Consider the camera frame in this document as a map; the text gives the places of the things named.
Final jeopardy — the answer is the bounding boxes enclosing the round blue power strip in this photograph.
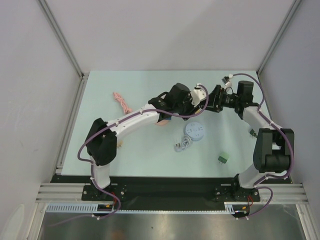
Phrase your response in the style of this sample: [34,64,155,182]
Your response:
[174,121,205,153]

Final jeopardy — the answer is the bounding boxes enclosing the round pink power strip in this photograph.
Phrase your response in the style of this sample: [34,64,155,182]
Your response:
[155,119,171,127]

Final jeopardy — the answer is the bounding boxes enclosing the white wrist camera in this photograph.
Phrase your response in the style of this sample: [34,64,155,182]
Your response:
[190,83,207,107]
[221,74,234,89]

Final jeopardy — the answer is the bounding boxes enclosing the right aluminium frame post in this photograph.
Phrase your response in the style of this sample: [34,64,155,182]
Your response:
[256,0,303,77]

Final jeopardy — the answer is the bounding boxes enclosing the aluminium frame post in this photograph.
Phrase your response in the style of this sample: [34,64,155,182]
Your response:
[256,0,303,77]
[36,0,85,79]

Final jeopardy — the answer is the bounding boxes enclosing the green plug adapter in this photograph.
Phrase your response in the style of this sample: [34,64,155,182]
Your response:
[218,151,230,164]

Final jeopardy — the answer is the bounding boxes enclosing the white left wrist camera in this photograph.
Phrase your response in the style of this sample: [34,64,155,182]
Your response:
[190,83,207,107]

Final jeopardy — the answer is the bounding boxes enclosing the left aluminium frame post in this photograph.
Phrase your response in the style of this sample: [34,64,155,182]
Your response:
[36,0,85,79]

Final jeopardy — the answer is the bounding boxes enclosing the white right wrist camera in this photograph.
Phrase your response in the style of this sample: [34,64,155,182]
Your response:
[221,74,234,89]

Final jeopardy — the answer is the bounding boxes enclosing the dark green cube adapter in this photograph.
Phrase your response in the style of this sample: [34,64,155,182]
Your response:
[249,129,258,138]

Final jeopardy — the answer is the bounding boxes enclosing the left aluminium side rail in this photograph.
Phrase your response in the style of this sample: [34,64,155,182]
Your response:
[53,72,90,175]

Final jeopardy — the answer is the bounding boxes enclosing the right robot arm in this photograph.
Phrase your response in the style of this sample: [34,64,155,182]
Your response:
[208,80,295,201]

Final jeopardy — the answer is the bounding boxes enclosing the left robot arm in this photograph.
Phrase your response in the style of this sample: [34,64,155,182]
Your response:
[83,83,208,200]

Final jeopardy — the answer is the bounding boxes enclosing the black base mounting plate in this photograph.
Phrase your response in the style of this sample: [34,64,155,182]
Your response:
[49,174,292,213]

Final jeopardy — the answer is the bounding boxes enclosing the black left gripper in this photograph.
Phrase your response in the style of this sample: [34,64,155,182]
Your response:
[173,91,201,121]

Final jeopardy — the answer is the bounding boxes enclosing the tan cube plug adapter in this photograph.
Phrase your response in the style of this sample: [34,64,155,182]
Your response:
[117,141,123,148]

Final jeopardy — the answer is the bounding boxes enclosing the pink strip power cable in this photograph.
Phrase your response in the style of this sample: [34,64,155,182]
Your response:
[112,91,133,116]

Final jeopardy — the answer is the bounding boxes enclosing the aluminium front frame rail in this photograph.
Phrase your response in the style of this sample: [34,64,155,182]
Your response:
[36,183,309,205]

